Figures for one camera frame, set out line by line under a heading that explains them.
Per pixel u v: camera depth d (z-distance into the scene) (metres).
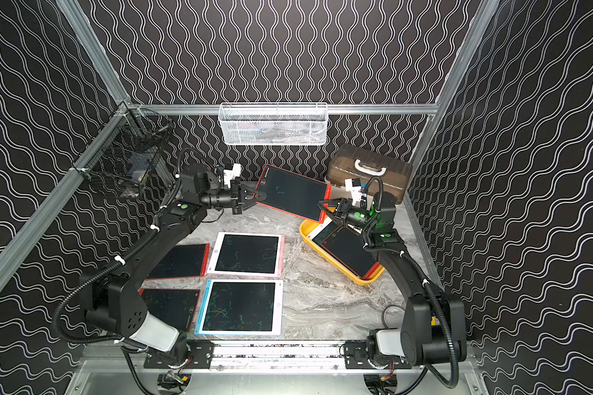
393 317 0.82
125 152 0.94
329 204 0.75
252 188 0.70
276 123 1.26
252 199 0.70
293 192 0.76
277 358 0.76
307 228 1.02
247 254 0.98
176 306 0.84
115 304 0.43
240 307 1.10
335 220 0.69
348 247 1.02
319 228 1.04
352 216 0.69
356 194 0.73
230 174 0.71
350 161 1.01
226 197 0.68
